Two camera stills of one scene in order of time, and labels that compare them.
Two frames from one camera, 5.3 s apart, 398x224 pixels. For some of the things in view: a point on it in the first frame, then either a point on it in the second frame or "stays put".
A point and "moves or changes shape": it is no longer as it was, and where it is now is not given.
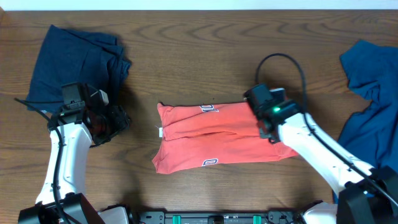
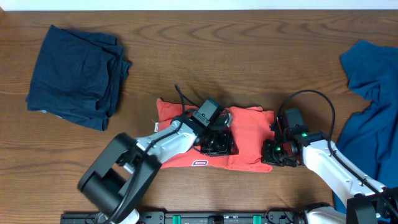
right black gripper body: (262, 133) → (277, 154)
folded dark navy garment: (67, 56) stays put
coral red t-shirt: (194, 135) moves or changes shape
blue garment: (372, 134) stays put
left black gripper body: (109, 124) → (215, 144)
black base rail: (272, 217) stays put
